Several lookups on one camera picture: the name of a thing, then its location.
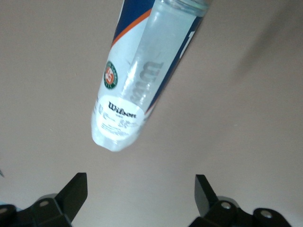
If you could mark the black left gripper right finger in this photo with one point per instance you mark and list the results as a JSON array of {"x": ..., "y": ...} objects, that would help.
[{"x": 220, "y": 212}]

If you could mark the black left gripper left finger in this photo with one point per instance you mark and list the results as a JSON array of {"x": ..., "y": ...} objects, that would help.
[{"x": 59, "y": 208}]

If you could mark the clear Wilson tennis ball can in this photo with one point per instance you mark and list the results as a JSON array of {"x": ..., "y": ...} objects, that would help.
[{"x": 132, "y": 71}]

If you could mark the brown table mat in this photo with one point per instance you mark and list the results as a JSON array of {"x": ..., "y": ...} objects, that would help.
[{"x": 236, "y": 142}]

